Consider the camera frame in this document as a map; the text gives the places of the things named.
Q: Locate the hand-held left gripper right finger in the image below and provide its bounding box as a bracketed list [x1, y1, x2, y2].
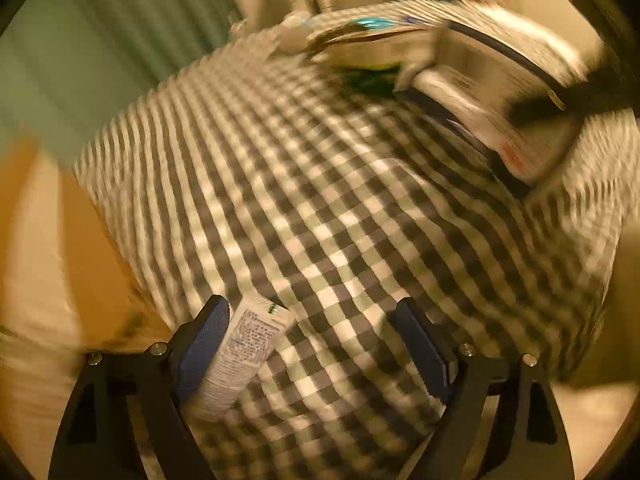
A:
[389, 296, 576, 480]

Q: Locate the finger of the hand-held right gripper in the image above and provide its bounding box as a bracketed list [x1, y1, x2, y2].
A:
[505, 77, 640, 125]

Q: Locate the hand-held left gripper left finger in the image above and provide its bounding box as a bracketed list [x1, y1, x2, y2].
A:
[47, 294, 233, 480]

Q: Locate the white cream tube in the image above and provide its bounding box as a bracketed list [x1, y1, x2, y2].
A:
[192, 296, 296, 418]

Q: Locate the white blanket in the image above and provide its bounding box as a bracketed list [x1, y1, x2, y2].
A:
[550, 235, 640, 480]

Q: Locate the teal packet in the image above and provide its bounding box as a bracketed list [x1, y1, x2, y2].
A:
[350, 16, 396, 31]

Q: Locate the grey checkered blanket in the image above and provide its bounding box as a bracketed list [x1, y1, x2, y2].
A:
[72, 0, 640, 480]

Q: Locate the silver plastic-wrapped item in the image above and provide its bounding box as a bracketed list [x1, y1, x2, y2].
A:
[305, 30, 436, 66]

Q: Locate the green curtain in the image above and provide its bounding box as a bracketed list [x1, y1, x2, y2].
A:
[0, 0, 241, 161]

